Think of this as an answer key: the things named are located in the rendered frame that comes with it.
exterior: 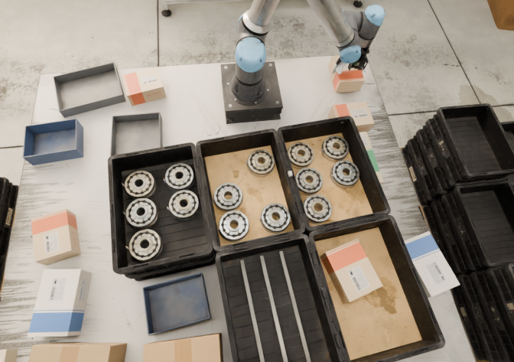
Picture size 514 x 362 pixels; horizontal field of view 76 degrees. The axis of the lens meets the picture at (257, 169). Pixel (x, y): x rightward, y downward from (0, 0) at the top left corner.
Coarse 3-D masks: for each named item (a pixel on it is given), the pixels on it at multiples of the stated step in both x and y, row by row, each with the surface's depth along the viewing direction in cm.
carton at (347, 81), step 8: (336, 56) 155; (336, 72) 152; (344, 72) 151; (352, 72) 152; (360, 72) 152; (336, 80) 153; (344, 80) 149; (352, 80) 149; (360, 80) 150; (336, 88) 154; (344, 88) 153; (352, 88) 154; (360, 88) 155
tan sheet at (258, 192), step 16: (208, 160) 125; (224, 160) 125; (240, 160) 125; (208, 176) 122; (224, 176) 122; (240, 176) 122; (272, 176) 123; (256, 192) 120; (272, 192) 120; (240, 208) 117; (256, 208) 117; (256, 224) 115; (224, 240) 112; (240, 240) 112
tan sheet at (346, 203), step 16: (288, 144) 129; (320, 144) 130; (320, 160) 127; (352, 160) 128; (320, 192) 121; (336, 192) 122; (352, 192) 122; (336, 208) 119; (352, 208) 119; (368, 208) 120
